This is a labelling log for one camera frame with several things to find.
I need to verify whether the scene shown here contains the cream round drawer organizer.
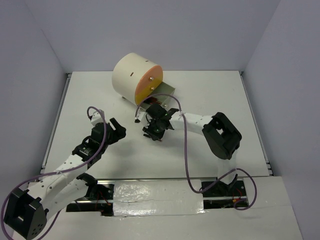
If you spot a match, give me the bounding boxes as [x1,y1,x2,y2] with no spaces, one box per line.
[111,52,176,110]

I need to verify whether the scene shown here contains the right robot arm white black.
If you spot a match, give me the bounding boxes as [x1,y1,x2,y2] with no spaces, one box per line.
[142,104,242,196]

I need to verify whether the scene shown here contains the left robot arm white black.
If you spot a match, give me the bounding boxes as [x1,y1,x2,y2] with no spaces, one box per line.
[1,118,126,240]

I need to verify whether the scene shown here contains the silver foil tape sheet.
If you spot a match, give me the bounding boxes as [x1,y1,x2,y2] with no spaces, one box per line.
[112,180,205,217]

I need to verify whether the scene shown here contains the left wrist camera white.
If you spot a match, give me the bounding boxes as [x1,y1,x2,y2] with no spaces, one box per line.
[90,109,105,127]

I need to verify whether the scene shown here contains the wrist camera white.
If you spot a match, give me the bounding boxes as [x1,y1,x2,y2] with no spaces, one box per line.
[134,110,145,124]
[90,109,105,127]

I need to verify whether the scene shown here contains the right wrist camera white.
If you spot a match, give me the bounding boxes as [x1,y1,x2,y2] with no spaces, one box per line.
[134,110,145,124]

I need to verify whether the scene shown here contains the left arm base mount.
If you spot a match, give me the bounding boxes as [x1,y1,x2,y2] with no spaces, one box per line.
[66,173,115,217]

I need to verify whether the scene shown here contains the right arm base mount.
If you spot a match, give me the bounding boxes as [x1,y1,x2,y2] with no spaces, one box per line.
[202,174,249,210]

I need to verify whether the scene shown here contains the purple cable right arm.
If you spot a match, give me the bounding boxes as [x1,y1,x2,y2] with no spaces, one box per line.
[134,93,260,211]

